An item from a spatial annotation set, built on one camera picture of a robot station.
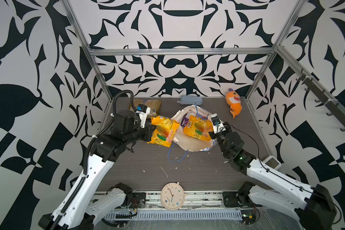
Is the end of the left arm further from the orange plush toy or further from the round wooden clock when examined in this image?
the orange plush toy

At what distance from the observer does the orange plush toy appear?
1100 mm

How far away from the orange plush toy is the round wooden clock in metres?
0.64

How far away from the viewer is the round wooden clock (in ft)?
2.35
